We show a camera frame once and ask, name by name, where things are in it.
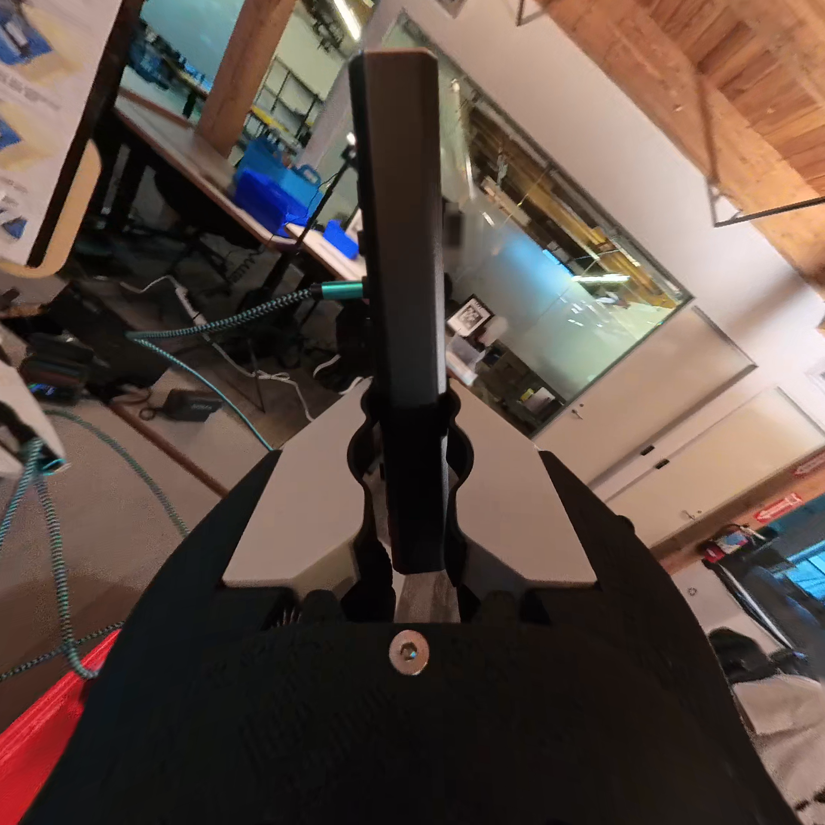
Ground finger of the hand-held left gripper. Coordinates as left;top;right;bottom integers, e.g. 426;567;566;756
0;379;68;479

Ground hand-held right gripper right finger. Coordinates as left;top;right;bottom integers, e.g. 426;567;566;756
441;379;596;621

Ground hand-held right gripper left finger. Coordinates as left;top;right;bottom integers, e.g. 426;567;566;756
221;379;395;623

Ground teal braided usb cable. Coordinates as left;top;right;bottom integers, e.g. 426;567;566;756
0;280;368;681

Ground black usb hub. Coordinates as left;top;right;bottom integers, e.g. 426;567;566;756
348;47;450;576

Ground red bin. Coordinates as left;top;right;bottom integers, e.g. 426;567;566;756
0;628;123;825

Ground black charger case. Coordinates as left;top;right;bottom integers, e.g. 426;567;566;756
18;332;90;406

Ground red fire extinguisher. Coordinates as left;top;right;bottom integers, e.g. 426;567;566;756
701;523;763;563

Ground wooden display board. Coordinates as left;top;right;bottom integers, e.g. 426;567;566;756
0;0;144;279

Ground wooden table black legs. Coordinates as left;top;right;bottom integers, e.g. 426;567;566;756
84;87;307;304
284;222;368;284

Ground small blue bin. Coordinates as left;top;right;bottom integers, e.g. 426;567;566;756
322;219;362;260

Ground printed instruction sheet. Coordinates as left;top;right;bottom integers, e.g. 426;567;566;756
0;0;125;262

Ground stack of blue bins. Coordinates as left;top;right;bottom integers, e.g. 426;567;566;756
232;137;324;238

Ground wooden pillar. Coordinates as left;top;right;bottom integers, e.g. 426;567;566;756
195;0;299;159

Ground black picture frame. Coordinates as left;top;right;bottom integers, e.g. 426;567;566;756
446;294;495;337

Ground red wall sign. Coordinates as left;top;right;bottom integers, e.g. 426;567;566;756
753;492;805;524

